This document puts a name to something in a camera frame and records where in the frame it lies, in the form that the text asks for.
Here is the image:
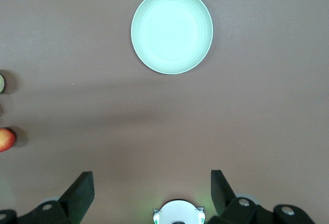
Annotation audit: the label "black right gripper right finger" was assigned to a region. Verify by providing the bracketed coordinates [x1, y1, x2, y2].
[209, 169, 317, 224]

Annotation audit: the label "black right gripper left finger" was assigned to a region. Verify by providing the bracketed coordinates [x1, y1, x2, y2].
[0, 171, 96, 224]

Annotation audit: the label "pale green round plate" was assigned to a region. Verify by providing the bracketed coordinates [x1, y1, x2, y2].
[131, 0, 214, 76]

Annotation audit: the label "brown table cover sheet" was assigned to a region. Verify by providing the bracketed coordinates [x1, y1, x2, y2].
[0, 0, 329, 224]

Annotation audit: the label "red yellow pomegranate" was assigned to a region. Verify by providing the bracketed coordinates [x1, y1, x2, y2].
[0, 127, 17, 153]

